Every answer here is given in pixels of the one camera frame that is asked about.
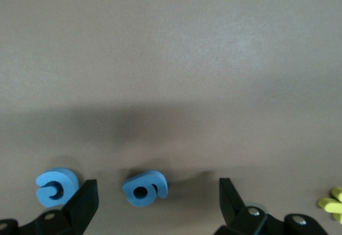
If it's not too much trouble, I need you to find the blue foam letter g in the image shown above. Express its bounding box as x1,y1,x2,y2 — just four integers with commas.
122,170,169,208

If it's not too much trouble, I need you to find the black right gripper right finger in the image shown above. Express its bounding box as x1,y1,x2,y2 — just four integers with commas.
213,177,330,235

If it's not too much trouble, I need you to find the blue foam letter c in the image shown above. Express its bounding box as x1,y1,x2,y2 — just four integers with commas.
35,167,80,209

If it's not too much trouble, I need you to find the yellow foam letter K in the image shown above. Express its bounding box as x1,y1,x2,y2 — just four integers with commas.
317,186,342,222

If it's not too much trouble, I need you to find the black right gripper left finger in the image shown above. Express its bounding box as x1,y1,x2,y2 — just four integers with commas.
0,178,100,235

